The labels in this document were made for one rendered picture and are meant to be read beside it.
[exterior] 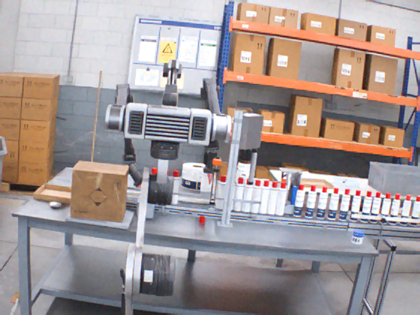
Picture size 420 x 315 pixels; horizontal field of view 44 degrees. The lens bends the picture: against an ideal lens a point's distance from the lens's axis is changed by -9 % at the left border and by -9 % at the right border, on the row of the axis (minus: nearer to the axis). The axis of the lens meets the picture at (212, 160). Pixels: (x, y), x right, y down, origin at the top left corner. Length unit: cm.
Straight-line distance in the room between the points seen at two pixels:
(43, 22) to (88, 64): 92
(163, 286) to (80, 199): 97
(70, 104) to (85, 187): 480
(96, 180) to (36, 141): 345
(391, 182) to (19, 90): 410
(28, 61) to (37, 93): 159
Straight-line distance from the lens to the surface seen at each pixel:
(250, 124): 317
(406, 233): 366
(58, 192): 363
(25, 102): 638
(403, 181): 496
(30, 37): 788
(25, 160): 648
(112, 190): 302
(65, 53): 776
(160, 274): 225
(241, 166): 395
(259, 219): 340
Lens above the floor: 179
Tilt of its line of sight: 11 degrees down
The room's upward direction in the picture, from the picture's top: 7 degrees clockwise
